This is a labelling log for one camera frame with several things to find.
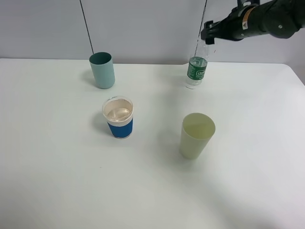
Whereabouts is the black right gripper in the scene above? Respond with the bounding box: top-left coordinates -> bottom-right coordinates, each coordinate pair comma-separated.
200,0 -> 253,45

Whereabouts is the clear plastic drink bottle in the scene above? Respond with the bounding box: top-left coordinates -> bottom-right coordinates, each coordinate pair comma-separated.
186,38 -> 209,89

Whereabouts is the glass cup with blue sleeve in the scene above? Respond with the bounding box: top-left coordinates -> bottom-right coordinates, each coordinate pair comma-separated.
102,96 -> 133,139

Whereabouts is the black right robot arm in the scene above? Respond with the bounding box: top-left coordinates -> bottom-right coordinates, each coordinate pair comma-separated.
199,0 -> 305,45

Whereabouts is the pale yellow plastic cup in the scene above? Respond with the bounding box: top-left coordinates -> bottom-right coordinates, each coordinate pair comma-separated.
180,113 -> 216,160

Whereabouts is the teal plastic cup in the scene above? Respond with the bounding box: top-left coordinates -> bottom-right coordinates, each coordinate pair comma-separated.
89,52 -> 115,89

